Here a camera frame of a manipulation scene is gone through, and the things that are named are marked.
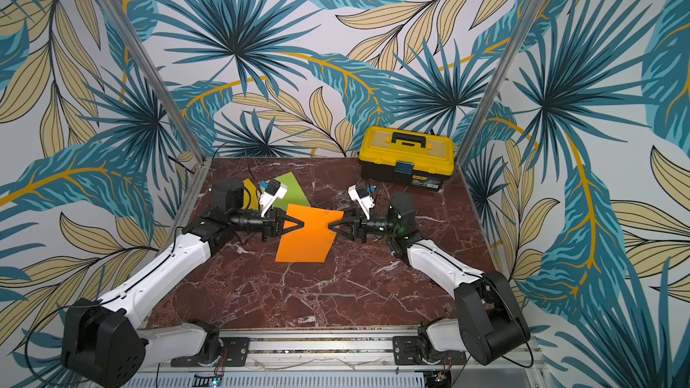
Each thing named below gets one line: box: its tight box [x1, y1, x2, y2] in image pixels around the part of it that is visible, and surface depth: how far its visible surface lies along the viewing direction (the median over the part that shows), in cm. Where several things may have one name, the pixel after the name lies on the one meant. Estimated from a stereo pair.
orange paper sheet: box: [274, 203, 345, 264], surface depth 71 cm
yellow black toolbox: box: [358, 125, 456, 190], surface depth 103 cm
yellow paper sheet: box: [242, 177, 263, 212], surface depth 64 cm
